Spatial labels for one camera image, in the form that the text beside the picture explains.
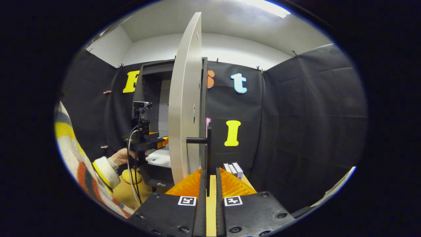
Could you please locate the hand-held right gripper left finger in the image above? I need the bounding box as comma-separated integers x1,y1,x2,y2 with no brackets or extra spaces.
128,168,208,237

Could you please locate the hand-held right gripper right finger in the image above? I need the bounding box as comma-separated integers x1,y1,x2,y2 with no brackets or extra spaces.
215,167,296,237

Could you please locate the black door handle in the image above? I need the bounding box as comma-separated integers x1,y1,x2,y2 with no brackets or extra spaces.
186,127,212,197

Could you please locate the dark grey cabinet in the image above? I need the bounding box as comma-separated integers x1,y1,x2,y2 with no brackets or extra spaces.
133,59,175,191

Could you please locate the white cabinet shelf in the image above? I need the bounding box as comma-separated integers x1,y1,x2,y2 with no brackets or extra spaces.
146,146,171,168

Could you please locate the yellow bumpy round object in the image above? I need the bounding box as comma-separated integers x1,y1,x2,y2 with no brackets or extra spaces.
122,169,142,185

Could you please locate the black backdrop cloth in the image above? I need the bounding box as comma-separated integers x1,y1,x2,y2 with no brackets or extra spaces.
61,43,368,214

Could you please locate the ceiling strip light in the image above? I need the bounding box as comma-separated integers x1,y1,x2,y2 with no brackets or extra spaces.
237,0,291,18

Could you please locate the black cable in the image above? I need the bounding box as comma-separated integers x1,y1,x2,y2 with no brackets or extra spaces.
133,104,152,205

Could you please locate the white cable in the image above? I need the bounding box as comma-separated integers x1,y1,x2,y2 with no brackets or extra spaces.
127,129,141,206

